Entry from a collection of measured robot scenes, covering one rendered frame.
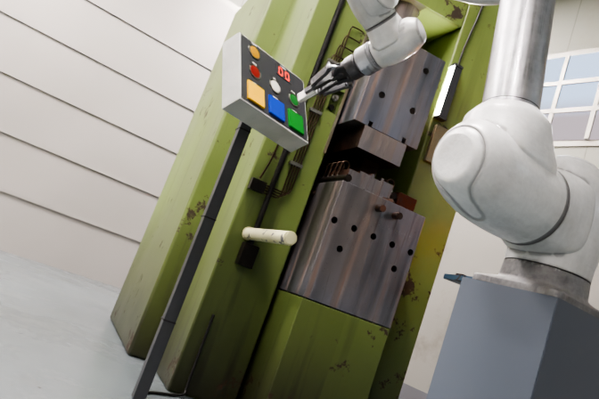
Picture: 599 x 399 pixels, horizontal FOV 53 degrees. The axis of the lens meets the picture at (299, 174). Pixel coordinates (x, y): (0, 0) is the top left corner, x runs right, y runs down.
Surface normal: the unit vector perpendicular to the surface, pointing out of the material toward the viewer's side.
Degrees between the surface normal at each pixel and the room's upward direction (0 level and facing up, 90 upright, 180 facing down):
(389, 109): 90
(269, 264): 90
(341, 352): 90
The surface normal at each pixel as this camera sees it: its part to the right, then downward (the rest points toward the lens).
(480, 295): -0.76, -0.39
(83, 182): 0.55, 0.03
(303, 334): 0.37, -0.06
